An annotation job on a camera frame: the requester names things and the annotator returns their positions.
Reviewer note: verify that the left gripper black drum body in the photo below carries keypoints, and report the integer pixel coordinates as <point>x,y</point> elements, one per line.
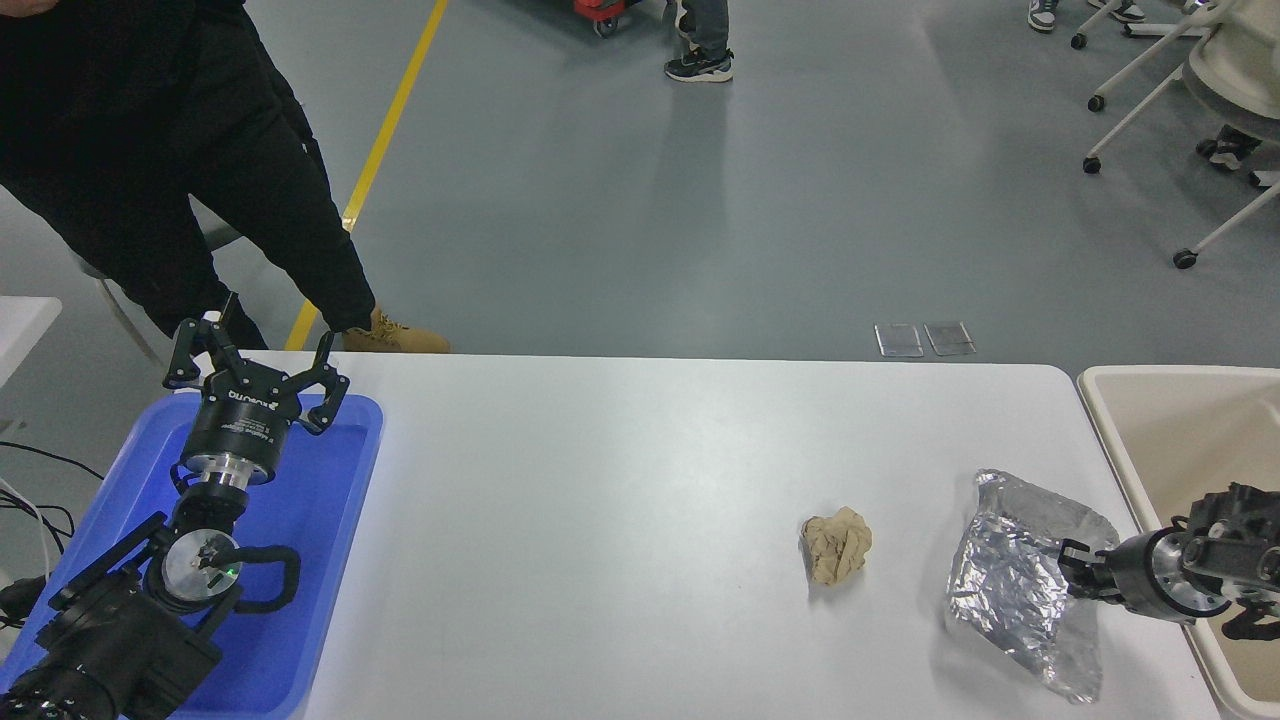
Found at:
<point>240,420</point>

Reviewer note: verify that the white wheeled chair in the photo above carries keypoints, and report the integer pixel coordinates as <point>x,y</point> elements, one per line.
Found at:
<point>1165,30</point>
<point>1235,60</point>

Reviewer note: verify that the person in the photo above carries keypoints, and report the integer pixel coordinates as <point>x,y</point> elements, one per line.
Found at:
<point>700,62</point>
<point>100,130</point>
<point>1228,148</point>
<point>1042,14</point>

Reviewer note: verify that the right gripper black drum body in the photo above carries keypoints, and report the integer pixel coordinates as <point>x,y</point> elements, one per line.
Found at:
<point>1130,572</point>

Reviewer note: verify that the white side table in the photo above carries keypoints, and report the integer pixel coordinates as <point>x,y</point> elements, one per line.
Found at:
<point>20,330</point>

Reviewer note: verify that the crumpled tan paper ball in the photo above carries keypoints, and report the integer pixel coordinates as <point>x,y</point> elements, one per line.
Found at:
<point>838,545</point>

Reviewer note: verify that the silver foil plate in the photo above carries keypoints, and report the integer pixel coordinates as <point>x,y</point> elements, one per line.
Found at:
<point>1005,580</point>

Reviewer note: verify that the blue plastic tray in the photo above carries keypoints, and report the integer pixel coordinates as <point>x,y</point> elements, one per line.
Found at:
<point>310,560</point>

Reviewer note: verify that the large pale bin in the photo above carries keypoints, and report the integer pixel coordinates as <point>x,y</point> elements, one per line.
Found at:
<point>1180,430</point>

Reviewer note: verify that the red wheeled cart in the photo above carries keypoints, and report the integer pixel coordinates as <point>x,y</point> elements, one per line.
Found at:
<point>600,10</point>

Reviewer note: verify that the clear floor plate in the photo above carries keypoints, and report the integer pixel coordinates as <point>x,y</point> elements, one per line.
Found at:
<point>949,338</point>
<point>898,339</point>

